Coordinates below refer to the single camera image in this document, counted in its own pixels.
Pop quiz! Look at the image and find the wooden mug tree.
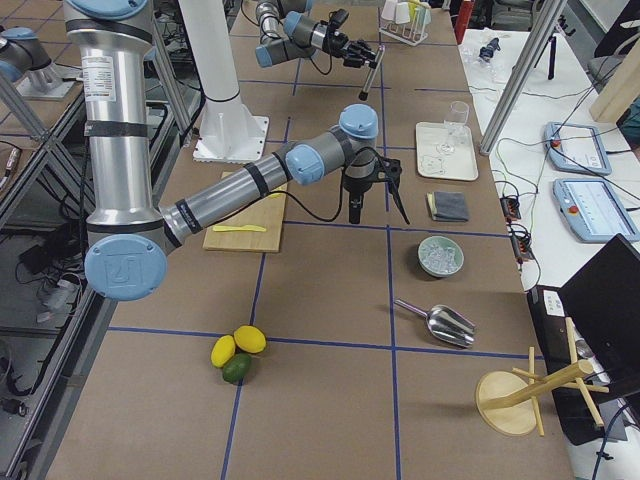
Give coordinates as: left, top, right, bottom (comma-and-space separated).
475, 317, 609, 436

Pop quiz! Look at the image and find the bamboo cutting board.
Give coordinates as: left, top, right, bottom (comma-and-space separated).
203, 184, 288, 253

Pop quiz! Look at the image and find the whole lemon left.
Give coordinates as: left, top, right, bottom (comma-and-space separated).
210, 335, 236, 369

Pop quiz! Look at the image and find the teach pendant near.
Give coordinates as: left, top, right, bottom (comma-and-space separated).
552, 179, 639, 244

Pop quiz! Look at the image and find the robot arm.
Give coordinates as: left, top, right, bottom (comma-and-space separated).
255, 1, 381, 69
64, 1, 402, 301

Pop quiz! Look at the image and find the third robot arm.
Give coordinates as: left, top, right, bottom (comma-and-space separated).
1, 27, 73, 100

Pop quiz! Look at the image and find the yellow plastic knife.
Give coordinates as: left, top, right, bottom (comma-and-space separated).
210, 224, 267, 233

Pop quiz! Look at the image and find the steel muddler with black tip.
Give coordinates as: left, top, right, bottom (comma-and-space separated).
358, 45, 385, 102

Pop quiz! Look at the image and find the aluminium frame post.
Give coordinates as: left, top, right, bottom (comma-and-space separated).
479, 0, 567, 156

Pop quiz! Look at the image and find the teach pendant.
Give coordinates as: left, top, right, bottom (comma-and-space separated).
543, 122, 612, 176
552, 179, 639, 244

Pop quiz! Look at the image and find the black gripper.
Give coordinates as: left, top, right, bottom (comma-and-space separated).
342, 156, 410, 224
320, 9, 376, 68

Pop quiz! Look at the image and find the white wire cup rack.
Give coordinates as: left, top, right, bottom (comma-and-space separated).
379, 0, 431, 46

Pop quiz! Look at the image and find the steel ice scoop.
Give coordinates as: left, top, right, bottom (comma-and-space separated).
394, 298, 476, 348

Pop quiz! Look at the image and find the whole lemon right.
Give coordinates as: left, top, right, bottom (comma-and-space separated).
233, 325, 267, 354

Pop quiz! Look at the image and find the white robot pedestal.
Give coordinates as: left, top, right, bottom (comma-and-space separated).
179, 0, 269, 163

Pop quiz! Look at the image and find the green bowl of ice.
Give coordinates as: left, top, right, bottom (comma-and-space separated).
417, 236, 464, 278

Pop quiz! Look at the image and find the whole lemon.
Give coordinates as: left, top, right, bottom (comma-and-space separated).
210, 335, 236, 369
233, 325, 267, 354

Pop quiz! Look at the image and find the green lime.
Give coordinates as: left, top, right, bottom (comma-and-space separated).
222, 353, 252, 384

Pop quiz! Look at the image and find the clear wine glass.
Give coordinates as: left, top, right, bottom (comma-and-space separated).
437, 101, 469, 155

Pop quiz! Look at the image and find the cream serving tray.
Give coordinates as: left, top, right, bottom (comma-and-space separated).
415, 122, 479, 181

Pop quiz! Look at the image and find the teach pendant far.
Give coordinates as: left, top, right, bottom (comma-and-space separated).
543, 122, 612, 176

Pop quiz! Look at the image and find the folded grey cloth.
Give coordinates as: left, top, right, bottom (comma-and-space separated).
426, 191, 469, 222

